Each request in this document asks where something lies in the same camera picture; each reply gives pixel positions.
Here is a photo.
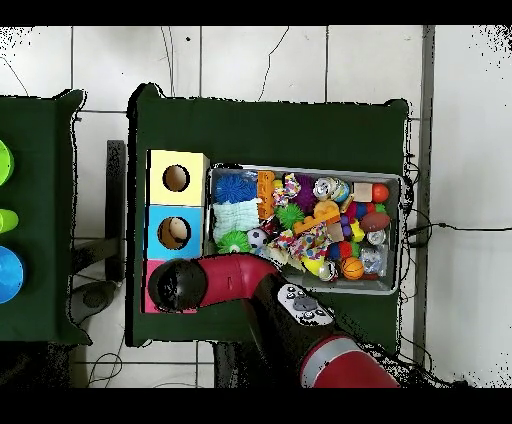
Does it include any wooden box with three holes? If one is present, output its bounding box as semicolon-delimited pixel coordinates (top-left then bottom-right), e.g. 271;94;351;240
141;149;211;315

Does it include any shallow clear mesh bin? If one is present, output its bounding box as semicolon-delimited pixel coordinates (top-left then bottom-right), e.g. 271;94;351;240
201;163;403;296

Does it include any light blue knitted cloth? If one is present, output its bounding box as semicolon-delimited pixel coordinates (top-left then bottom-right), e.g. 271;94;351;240
211;198;262;241

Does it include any small soccer ball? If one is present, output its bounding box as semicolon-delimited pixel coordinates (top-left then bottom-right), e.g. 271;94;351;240
247;227;269;249

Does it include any blue spiky rubber ball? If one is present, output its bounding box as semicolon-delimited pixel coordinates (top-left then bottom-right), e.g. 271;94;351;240
213;172;259;204

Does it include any green fuzzy ball with eye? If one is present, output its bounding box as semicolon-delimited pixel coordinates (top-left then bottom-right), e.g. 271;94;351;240
216;230;252;255

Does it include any purple spiky ball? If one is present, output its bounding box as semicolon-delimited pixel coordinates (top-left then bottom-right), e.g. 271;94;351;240
294;174;319;213

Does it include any colourful drink can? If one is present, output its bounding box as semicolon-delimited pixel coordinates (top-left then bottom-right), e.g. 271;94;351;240
312;176;351;203

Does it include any plain wooden cube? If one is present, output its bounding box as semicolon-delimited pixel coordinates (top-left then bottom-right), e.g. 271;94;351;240
352;182;374;203

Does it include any small orange basketball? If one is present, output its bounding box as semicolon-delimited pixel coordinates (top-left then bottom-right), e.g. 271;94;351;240
340;256;365;280

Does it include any brown rubber ball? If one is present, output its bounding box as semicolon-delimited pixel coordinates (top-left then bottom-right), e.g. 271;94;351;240
359;211;391;233

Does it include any black upright panel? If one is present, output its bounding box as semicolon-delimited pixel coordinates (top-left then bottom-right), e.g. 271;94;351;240
105;139;127;281

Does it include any grey floor stand base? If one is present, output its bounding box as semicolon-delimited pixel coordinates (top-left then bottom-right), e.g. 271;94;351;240
70;237;121;326

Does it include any blue plastic bowl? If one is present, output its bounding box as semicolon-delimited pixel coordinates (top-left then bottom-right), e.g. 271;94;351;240
0;245;26;305

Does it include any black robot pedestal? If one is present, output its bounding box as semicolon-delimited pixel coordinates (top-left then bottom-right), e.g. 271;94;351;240
213;341;261;388

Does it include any black cable with plug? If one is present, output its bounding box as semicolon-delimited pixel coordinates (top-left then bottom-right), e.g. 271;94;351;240
405;221;512;249

